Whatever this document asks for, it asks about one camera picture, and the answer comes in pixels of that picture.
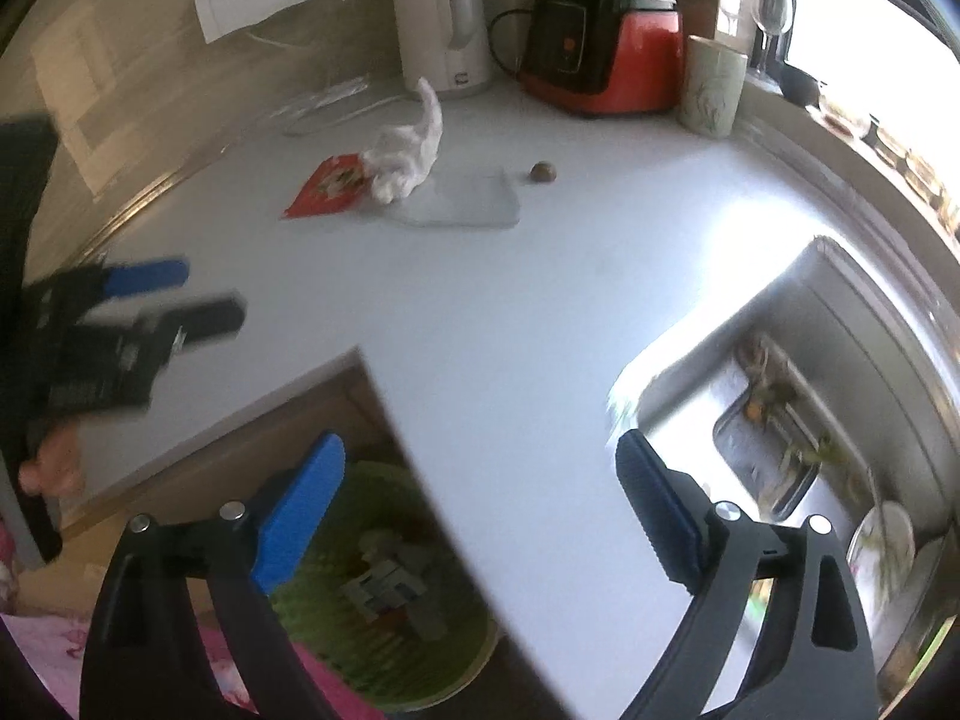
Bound red black blender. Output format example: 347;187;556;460
520;0;687;119

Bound person's left forearm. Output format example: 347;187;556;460
0;457;65;567

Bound white plate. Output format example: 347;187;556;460
847;502;917;605

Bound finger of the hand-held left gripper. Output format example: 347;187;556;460
146;295;248;353
105;259;190;299

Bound red snack wrapper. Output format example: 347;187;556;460
281;154;370;220

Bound white plastic bag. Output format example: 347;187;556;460
361;77;445;203

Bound white patterned cup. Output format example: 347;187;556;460
679;35;749;140

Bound white electric kettle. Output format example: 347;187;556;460
390;0;494;100

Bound person's left hand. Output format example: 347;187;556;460
21;424;85;500

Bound clear wine glass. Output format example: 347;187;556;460
750;0;794;83

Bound green trash bin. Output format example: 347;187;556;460
270;461;502;713

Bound vegetable scraps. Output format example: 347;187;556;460
739;334;852;470

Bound wooden cabinet front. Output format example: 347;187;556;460
60;349;410;541

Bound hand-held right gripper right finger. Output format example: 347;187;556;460
615;429;880;720

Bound steel sink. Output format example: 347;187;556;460
607;236;960;698

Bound row of small glass jars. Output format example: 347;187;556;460
821;90;960;233

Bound dark window frame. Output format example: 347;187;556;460
772;0;960;76

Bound small black bowl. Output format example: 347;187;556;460
784;64;826;106

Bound pink printed clothing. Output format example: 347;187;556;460
0;525;331;720

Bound black power cable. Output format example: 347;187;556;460
489;7;535;80

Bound clear plastic bag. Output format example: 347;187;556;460
390;167;522;230

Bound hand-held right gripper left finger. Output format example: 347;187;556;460
79;431;347;720

